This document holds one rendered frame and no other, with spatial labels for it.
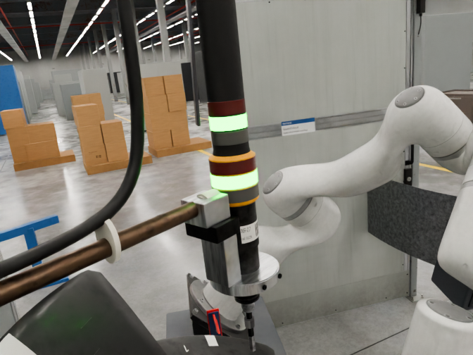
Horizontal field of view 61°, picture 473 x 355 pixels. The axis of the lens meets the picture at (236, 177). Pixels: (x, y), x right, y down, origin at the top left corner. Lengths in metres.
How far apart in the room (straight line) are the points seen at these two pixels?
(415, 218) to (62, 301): 2.08
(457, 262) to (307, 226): 0.48
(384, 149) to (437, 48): 9.41
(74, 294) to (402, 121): 0.65
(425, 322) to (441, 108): 0.41
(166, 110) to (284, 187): 7.56
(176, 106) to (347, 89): 6.37
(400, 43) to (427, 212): 0.98
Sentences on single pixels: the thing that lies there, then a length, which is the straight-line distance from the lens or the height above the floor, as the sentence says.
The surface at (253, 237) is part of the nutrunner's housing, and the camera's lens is 0.38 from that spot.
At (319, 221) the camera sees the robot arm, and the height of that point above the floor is 1.24.
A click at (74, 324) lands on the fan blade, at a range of 0.42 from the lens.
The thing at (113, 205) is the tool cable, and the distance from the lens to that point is 0.29.
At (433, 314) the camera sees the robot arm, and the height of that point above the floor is 1.30.
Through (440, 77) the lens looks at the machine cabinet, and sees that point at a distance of 10.39.
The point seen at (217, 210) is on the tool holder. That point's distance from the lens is 0.34.
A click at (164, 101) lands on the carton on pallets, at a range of 8.47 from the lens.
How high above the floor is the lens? 1.65
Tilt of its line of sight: 15 degrees down
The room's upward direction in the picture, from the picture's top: 6 degrees counter-clockwise
